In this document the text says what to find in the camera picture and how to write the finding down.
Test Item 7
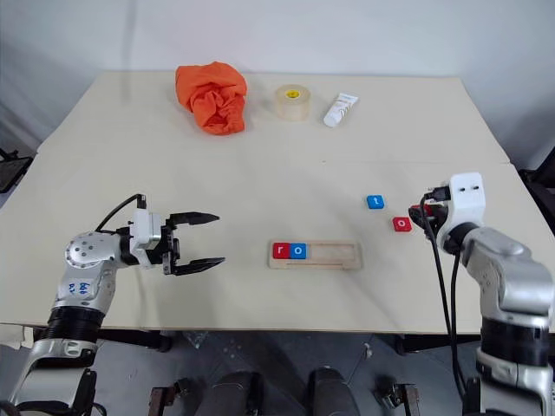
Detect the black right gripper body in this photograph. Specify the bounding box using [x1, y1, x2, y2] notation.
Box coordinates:
[421, 185, 453, 227]

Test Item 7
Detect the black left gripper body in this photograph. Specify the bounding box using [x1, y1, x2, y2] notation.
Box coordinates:
[138, 215, 181, 276]

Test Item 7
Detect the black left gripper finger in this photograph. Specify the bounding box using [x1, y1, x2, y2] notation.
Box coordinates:
[166, 257, 226, 277]
[168, 211, 220, 231]

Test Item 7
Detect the wooden letter tray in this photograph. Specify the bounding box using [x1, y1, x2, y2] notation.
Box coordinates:
[267, 239, 362, 271]

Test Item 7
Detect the orange crumpled cloth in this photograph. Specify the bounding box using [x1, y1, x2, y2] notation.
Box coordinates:
[174, 61, 249, 137]

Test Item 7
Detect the white cream tube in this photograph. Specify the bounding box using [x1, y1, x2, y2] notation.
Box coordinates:
[323, 91, 361, 129]

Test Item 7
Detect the beige tape roll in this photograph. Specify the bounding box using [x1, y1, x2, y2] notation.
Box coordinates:
[274, 84, 311, 122]

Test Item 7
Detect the black stand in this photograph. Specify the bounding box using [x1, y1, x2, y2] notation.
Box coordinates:
[0, 147, 34, 195]

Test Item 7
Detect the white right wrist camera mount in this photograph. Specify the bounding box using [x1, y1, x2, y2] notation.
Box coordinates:
[434, 172, 486, 249]

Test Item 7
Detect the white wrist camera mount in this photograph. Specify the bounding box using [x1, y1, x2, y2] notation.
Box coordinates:
[128, 209, 164, 265]
[434, 172, 486, 249]

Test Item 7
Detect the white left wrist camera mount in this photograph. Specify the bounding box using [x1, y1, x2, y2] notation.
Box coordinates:
[128, 209, 164, 265]

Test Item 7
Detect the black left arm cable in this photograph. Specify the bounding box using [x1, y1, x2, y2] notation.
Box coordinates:
[95, 193, 147, 233]

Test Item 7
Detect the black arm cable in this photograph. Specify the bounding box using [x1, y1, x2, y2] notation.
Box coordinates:
[424, 215, 469, 393]
[95, 193, 147, 233]

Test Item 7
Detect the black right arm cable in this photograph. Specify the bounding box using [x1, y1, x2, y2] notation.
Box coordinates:
[424, 215, 469, 393]

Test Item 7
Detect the dark equipment frame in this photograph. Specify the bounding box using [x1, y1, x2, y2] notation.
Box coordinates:
[519, 146, 555, 240]

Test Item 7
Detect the black table frame bar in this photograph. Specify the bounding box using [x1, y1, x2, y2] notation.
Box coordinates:
[395, 332, 483, 355]

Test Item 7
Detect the brown metal bracket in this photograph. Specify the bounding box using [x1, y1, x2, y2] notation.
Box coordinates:
[373, 377, 421, 411]
[148, 377, 193, 416]

